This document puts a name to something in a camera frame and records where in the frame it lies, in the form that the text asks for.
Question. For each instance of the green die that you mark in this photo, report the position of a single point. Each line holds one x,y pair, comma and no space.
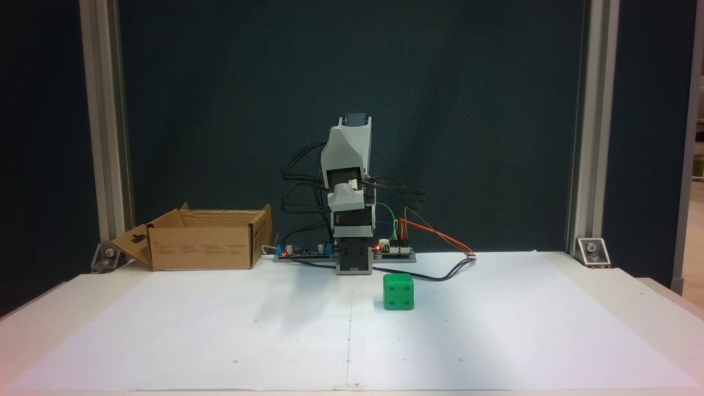
398,291

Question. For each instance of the aluminium frame post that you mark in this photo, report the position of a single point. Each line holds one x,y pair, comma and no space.
593,110
104,110

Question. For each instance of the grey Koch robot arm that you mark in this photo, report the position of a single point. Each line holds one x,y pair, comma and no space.
346,148

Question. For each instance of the blue circuit board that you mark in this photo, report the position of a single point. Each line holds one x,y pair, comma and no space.
308,250

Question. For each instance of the brown cardboard box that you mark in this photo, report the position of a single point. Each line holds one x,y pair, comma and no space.
203,247

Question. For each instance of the grey upright profile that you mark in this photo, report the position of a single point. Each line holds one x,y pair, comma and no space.
687,165

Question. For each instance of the metal corner bracket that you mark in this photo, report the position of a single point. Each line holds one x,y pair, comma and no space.
593,251
110,257

